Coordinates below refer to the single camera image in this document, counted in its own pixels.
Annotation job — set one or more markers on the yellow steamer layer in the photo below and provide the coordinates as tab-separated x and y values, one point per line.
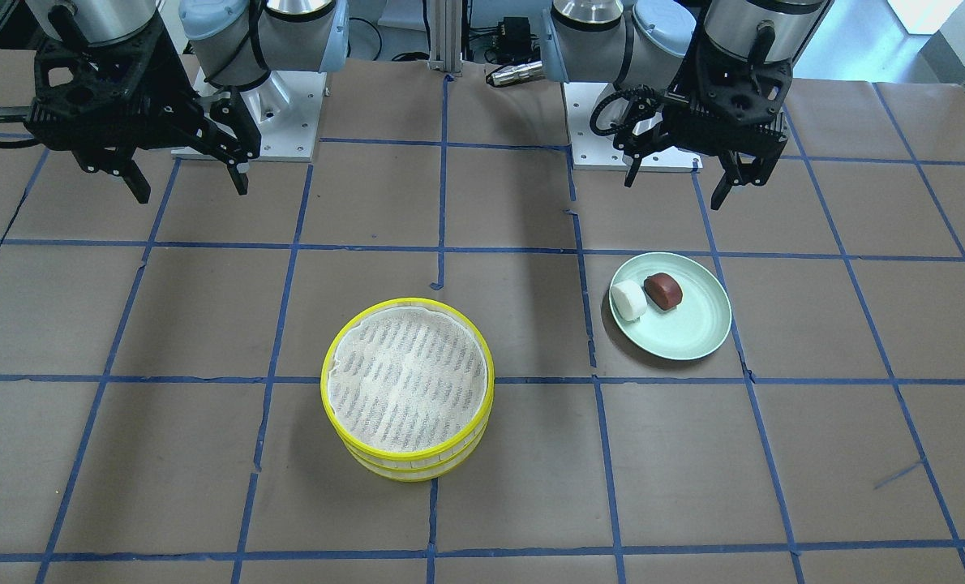
422	473
336	405

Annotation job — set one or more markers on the black power adapter box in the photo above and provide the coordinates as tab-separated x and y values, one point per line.
514	37

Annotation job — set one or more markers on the light green plate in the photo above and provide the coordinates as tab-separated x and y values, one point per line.
694	329

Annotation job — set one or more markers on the aluminium frame post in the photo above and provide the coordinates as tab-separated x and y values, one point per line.
445	30

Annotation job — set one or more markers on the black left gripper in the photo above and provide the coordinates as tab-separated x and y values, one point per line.
671	122

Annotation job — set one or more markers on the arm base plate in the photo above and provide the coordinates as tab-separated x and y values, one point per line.
593	152
286	108

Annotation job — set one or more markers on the silver cylindrical connector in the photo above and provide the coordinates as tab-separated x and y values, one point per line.
515	74

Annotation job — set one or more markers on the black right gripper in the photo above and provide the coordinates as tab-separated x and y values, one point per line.
176	91

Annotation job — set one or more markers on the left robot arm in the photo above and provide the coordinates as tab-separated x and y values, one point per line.
646	44

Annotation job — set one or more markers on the white bun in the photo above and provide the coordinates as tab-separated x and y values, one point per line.
629	300

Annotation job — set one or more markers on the brown bun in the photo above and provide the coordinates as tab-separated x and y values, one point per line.
663	290

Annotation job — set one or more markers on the yellow top steamer layer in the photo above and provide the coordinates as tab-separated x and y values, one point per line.
336	405

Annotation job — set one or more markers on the yellow bottom steamer layer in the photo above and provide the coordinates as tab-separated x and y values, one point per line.
422	473

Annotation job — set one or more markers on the white top steamer cloth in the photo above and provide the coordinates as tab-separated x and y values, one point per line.
405	377

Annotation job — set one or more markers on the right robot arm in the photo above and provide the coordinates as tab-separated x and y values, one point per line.
234	41

